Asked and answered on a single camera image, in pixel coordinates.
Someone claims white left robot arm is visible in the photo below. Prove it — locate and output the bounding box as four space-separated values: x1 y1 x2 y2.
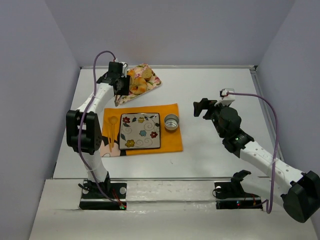
66 61 130 183

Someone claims small metal cup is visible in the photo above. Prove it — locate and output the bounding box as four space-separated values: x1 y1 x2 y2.
164 113 180 132

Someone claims floral rectangular tray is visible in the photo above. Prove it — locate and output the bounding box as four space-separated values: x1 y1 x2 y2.
119 63 162 105

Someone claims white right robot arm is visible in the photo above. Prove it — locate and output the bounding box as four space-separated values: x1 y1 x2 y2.
193 97 320 223

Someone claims square floral plate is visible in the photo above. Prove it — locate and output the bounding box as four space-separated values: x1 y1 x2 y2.
118 112 161 151

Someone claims curled croissant bread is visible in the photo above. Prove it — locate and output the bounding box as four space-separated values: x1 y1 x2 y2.
129 77 148 95

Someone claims long croissant bread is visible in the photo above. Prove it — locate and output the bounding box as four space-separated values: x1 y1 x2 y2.
127 69 136 79

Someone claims cut bread roll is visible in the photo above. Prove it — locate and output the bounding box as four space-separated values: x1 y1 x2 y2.
141 68 153 81

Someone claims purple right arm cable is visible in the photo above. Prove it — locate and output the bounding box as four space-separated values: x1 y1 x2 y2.
226 91 280 215

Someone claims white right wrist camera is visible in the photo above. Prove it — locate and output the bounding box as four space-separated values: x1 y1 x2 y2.
214 88 236 107

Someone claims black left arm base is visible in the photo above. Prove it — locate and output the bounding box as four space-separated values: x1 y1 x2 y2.
78 179 127 211

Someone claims orange cloth placemat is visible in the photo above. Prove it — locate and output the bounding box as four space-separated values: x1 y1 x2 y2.
99 103 183 158

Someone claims aluminium table edge rail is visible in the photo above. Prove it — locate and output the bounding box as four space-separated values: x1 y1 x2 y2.
79 64 258 70

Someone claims wooden fork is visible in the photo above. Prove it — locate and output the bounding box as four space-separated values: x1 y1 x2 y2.
108 124 114 152

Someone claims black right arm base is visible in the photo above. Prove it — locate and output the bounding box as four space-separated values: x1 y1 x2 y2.
212 170 263 210

